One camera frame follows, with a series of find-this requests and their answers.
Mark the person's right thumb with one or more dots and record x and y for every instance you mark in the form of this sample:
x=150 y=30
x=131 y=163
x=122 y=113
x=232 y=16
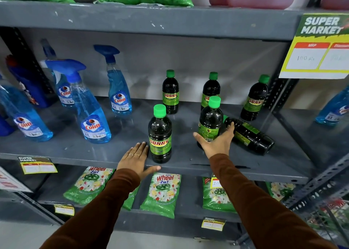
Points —
x=200 y=139

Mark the dark green-capped cleaner bottle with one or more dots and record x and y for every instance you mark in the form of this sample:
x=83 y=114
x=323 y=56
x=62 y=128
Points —
x=210 y=119

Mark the person's right hand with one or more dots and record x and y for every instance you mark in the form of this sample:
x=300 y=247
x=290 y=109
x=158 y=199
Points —
x=218 y=146

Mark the person's left little finger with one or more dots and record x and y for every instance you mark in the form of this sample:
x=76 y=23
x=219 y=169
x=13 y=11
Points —
x=126 y=156

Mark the red white paper sign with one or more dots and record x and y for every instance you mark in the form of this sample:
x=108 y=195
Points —
x=11 y=181

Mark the dark blue red-capped bottle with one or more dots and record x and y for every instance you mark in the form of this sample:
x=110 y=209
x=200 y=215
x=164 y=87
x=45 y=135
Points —
x=30 y=85

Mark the pile of colourful packets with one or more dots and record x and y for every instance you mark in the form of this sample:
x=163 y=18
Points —
x=331 y=209

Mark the large green yellow price sign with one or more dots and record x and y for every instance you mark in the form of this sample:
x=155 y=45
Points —
x=316 y=49

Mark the person's right forearm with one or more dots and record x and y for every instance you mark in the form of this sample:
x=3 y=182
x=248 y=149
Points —
x=253 y=208

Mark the white price sticker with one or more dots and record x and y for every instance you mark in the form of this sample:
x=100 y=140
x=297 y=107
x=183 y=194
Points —
x=215 y=183

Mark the person's left middle finger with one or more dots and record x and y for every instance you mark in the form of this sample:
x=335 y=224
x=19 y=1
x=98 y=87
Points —
x=139 y=149

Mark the person's left forearm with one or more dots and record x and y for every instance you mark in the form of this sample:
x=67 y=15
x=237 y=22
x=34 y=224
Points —
x=101 y=208

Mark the green floral detergent packet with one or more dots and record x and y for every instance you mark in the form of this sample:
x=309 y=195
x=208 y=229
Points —
x=88 y=184
x=218 y=199
x=162 y=195
x=131 y=199
x=280 y=190

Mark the grey metal shelf rack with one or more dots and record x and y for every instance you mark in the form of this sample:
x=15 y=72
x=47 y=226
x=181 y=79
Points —
x=313 y=139
x=190 y=22

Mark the person's left hand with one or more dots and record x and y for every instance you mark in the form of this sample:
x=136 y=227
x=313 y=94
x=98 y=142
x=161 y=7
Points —
x=135 y=163

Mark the small yellow price tag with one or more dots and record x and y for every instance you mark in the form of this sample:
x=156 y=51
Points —
x=64 y=210
x=36 y=165
x=213 y=224

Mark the blue glass cleaner spray bottle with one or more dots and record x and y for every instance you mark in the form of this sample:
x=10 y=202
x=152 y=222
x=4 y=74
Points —
x=334 y=110
x=119 y=94
x=64 y=91
x=28 y=124
x=91 y=120

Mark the row of dark cleaner bottles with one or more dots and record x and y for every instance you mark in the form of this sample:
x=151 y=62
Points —
x=159 y=134

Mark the person's left thumb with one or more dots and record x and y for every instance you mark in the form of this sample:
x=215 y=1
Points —
x=152 y=170

